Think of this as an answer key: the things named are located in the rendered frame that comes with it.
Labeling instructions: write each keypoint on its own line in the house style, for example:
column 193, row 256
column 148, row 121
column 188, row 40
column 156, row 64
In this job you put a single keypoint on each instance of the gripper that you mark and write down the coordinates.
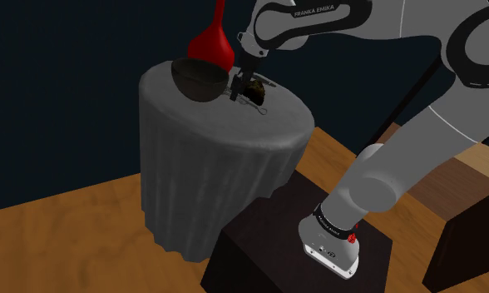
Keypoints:
column 248, row 63

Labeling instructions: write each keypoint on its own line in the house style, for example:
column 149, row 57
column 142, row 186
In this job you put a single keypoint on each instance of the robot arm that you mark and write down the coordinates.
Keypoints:
column 414, row 142

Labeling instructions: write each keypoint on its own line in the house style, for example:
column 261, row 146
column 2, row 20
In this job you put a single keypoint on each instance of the dark brown lumpy object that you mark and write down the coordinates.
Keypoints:
column 256, row 92

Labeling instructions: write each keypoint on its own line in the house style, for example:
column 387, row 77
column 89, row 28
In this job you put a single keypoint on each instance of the grey metal utensil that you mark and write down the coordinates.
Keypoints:
column 267, row 80

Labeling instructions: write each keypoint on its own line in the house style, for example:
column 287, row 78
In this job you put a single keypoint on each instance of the dark brown bowl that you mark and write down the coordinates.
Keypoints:
column 198, row 81

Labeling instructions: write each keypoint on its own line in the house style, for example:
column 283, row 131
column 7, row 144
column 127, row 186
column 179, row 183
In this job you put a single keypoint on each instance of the red long-necked vase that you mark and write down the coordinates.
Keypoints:
column 212, row 44

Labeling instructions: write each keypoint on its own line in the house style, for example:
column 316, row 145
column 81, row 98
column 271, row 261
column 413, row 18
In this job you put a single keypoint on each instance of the round table with grey cloth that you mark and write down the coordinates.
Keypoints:
column 212, row 162

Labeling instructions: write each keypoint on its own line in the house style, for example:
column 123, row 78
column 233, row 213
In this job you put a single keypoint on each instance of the dark robot stand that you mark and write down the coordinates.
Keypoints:
column 269, row 243

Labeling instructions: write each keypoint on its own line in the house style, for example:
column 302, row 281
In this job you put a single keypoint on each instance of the wooden furniture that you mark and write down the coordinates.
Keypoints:
column 471, row 166

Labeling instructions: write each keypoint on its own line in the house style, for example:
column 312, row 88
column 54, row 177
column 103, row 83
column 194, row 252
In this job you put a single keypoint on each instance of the dark brown cabinet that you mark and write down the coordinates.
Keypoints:
column 467, row 251

